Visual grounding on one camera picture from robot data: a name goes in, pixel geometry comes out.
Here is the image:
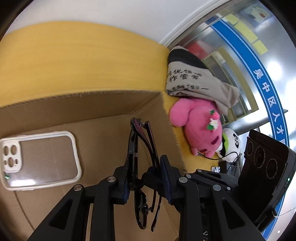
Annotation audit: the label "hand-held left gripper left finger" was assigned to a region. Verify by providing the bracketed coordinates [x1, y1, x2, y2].
[26, 160, 130, 241]

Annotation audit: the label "brown cardboard box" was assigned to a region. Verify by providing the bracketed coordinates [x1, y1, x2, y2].
[0, 89, 188, 241]

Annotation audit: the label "blue window band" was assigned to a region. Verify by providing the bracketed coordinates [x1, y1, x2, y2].
[211, 20, 296, 214]

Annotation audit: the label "yellow sticky note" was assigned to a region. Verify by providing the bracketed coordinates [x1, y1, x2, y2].
[235, 22, 257, 41]
[225, 14, 240, 25]
[252, 40, 267, 55]

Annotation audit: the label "grey printed cloth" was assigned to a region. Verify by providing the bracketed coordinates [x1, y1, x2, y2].
[165, 46, 241, 115]

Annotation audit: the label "white panda plush toy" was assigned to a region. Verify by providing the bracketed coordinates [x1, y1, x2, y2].
[216, 128, 242, 162]

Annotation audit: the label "pink plush toy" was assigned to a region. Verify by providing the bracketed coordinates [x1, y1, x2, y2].
[169, 98, 223, 156]

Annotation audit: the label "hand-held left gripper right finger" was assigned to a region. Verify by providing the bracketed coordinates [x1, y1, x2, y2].
[159, 155, 266, 241]

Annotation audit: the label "clear white-rimmed phone case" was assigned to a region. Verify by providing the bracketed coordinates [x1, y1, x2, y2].
[0, 131, 82, 191]

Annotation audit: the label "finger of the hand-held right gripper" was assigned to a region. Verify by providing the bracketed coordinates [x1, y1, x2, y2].
[186, 169, 240, 192]

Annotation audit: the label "black glasses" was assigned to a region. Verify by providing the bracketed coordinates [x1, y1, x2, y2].
[128, 117, 162, 232]

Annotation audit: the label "black cable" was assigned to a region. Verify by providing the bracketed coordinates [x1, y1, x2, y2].
[198, 152, 243, 174]

